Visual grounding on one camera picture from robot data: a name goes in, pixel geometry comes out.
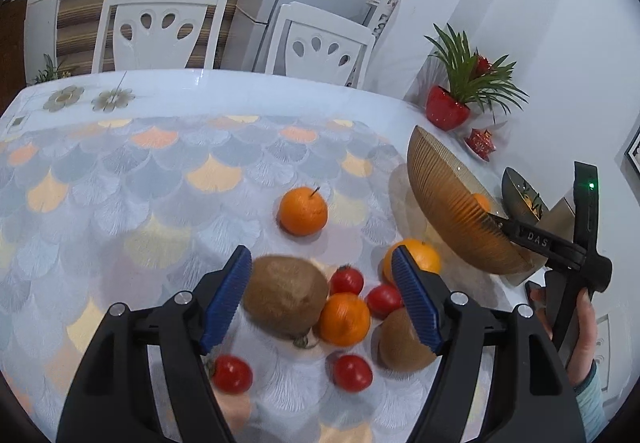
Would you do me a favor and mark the brown ribbed glass bowl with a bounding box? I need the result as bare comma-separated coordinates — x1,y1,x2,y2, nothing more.
407,126,541,275

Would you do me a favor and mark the tall beige lidded canister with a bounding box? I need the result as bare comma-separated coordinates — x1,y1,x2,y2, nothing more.
502,192,575,287

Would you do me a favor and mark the small floor plant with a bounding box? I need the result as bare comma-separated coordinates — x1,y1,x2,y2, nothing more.
32,53,75,85

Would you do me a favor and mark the large brown kiwi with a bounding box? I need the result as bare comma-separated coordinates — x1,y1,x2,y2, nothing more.
243,255,329,338

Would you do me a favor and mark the small brown kiwi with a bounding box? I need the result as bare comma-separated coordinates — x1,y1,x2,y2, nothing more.
378,307,436,373

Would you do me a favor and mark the red tomato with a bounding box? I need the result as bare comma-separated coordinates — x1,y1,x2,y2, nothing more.
329,265,364,296
210,354,254,395
333,354,373,393
366,284,404,319

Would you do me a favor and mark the white chair right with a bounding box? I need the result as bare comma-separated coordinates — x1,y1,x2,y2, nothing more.
265,1,375,90

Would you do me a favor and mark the grey bowl with mandarins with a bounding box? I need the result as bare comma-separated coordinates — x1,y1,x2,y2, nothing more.
501,167,549,225

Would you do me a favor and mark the large orange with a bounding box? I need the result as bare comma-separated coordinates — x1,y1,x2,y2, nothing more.
382,238,442,285

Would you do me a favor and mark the red lidded tea cup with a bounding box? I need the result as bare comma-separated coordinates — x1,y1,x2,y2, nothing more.
464,129,496,162

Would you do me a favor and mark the white chair left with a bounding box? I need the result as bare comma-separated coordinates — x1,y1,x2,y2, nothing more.
91,0,228,74

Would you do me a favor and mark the small mandarin centre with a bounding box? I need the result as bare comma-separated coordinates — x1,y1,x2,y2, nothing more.
318,293,371,348

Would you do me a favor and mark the white chair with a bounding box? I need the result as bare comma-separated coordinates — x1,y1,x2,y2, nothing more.
91,0,228,74
265,1,375,90

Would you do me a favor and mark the red potted green plant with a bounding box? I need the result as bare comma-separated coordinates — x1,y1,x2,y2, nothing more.
425,24,528,131

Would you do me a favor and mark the right hand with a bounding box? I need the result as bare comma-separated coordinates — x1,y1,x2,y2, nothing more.
528,284,598,387

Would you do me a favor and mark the framed wall picture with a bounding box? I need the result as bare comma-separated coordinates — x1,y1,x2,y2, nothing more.
624,127,640,176

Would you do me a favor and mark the mandarin with stem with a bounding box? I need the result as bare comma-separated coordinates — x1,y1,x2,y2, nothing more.
278,186,329,237

